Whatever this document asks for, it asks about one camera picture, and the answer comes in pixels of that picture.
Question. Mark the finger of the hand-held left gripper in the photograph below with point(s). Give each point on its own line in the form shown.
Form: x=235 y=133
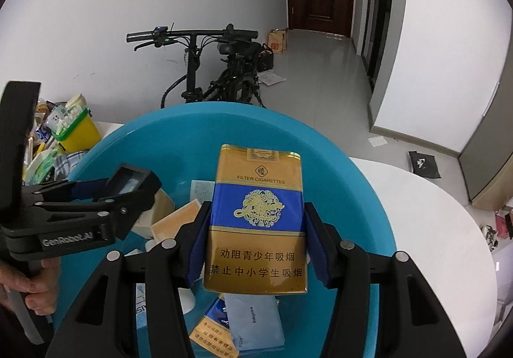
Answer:
x=86 y=187
x=80 y=213

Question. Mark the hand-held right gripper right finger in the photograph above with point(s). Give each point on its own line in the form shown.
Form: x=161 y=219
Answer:
x=320 y=257

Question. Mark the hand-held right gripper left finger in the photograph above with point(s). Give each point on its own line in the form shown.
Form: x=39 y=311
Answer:
x=196 y=257

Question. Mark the gold blue cigarette pack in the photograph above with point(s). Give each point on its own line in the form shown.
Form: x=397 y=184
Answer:
x=256 y=221
x=210 y=326

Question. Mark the blue white box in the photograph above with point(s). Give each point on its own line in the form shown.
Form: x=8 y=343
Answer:
x=141 y=306

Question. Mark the light blue packet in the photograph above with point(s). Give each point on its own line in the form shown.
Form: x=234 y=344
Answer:
x=256 y=322

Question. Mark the blue plastic basin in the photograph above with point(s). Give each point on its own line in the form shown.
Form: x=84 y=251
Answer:
x=180 y=149

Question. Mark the person's left hand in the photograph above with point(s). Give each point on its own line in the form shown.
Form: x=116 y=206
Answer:
x=44 y=286

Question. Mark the cream orange box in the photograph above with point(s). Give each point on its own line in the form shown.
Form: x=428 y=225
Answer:
x=176 y=219

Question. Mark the yellow green plastic container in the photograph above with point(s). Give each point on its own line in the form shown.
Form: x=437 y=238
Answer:
x=80 y=133

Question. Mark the small white box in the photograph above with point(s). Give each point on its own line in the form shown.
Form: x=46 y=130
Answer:
x=160 y=205

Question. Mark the white printed carton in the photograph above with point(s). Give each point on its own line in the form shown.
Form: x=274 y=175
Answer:
x=202 y=191

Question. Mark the cream lidded jar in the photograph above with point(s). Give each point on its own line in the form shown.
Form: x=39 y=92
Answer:
x=76 y=101

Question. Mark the small white paper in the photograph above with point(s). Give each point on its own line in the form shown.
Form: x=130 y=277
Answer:
x=376 y=140

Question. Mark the black flat bag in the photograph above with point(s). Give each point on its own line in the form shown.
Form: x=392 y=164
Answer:
x=424 y=164

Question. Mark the black bicycle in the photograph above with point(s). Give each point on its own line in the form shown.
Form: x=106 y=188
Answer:
x=192 y=61

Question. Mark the paper sheets on floor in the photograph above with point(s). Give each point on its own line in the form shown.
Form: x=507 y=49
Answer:
x=271 y=78

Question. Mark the pink bag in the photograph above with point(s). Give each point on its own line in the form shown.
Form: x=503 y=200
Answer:
x=504 y=226

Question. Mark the gold grey refrigerator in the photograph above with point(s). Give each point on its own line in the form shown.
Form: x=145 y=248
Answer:
x=489 y=165

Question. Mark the black handbag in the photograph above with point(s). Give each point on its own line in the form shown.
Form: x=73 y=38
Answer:
x=265 y=58

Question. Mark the brown paper bag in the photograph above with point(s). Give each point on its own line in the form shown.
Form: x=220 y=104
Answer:
x=277 y=41

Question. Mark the black framed glass door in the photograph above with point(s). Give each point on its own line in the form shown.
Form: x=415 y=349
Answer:
x=374 y=21

